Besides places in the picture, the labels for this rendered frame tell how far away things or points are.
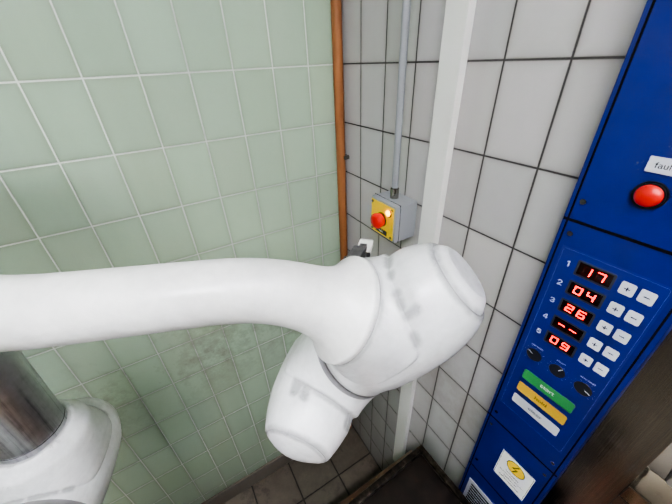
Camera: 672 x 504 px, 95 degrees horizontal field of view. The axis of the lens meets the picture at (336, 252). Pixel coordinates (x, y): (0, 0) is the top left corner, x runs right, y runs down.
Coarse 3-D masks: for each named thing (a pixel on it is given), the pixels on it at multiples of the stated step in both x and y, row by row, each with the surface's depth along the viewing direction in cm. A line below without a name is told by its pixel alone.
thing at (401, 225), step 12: (384, 192) 81; (372, 204) 80; (384, 204) 76; (396, 204) 74; (408, 204) 74; (384, 216) 77; (396, 216) 74; (408, 216) 76; (372, 228) 84; (384, 228) 79; (396, 228) 76; (408, 228) 78; (396, 240) 78
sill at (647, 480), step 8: (648, 472) 54; (640, 480) 53; (648, 480) 53; (656, 480) 53; (624, 488) 53; (632, 488) 52; (640, 488) 52; (648, 488) 52; (656, 488) 52; (664, 488) 52; (624, 496) 53; (632, 496) 52; (640, 496) 51; (648, 496) 51; (656, 496) 51; (664, 496) 51
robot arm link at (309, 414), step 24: (288, 360) 37; (312, 360) 33; (288, 384) 34; (312, 384) 33; (336, 384) 32; (288, 408) 32; (312, 408) 32; (336, 408) 33; (360, 408) 34; (288, 432) 31; (312, 432) 31; (336, 432) 32; (288, 456) 33; (312, 456) 32
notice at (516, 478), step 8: (504, 456) 72; (496, 464) 75; (504, 464) 73; (512, 464) 70; (496, 472) 76; (504, 472) 74; (512, 472) 71; (520, 472) 69; (504, 480) 75; (512, 480) 72; (520, 480) 70; (528, 480) 68; (512, 488) 73; (520, 488) 71; (528, 488) 68; (520, 496) 71
